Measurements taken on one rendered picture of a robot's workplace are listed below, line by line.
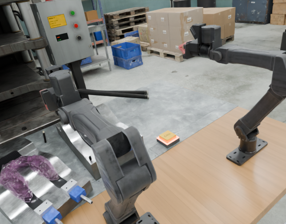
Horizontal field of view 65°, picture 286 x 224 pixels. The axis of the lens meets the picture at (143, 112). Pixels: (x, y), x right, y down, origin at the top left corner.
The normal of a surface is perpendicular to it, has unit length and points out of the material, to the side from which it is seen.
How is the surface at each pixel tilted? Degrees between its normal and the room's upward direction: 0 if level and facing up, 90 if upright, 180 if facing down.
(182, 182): 0
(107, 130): 1
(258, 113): 92
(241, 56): 87
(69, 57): 90
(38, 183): 29
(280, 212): 0
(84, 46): 90
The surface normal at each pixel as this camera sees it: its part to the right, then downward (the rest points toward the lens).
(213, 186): -0.14, -0.86
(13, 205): 0.25, -0.67
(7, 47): 0.59, 0.32
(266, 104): -0.79, 0.43
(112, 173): 0.43, -0.09
